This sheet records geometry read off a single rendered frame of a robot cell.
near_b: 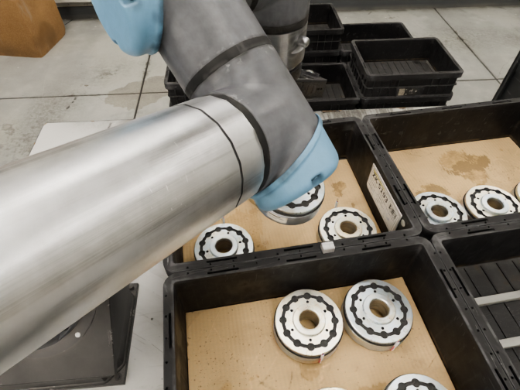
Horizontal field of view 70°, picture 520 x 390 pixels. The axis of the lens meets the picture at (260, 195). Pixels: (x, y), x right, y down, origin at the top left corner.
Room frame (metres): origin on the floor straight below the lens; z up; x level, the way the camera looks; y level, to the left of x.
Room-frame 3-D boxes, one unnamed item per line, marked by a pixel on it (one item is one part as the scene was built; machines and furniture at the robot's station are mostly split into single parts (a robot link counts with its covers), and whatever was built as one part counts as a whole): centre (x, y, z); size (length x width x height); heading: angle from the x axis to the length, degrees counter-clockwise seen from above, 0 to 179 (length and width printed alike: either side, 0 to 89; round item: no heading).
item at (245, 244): (0.35, 0.06, 0.86); 0.10 x 0.10 x 0.01
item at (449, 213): (0.42, -0.33, 0.86); 0.05 x 0.05 x 0.01
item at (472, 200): (0.44, -0.44, 0.86); 0.10 x 0.10 x 0.01
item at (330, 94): (1.45, -0.22, 0.31); 0.40 x 0.30 x 0.34; 94
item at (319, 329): (0.22, -0.07, 0.86); 0.05 x 0.05 x 0.01
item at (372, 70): (1.48, -0.62, 0.37); 0.40 x 0.30 x 0.45; 94
